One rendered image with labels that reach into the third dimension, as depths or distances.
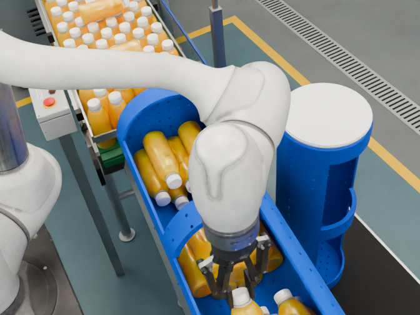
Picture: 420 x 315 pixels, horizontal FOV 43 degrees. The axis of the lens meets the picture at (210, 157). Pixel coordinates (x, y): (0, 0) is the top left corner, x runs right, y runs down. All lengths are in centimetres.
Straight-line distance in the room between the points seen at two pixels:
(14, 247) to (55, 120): 59
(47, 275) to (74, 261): 131
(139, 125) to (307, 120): 49
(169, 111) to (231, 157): 86
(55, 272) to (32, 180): 26
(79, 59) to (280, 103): 30
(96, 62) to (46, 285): 70
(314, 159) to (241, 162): 91
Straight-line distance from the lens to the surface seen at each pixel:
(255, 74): 83
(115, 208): 245
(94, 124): 171
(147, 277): 252
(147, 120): 152
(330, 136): 156
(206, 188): 70
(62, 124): 170
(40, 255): 139
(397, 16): 397
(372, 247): 242
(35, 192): 122
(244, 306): 105
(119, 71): 78
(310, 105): 165
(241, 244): 82
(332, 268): 232
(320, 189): 168
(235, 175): 68
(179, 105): 152
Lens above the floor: 216
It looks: 48 degrees down
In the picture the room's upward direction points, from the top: 7 degrees counter-clockwise
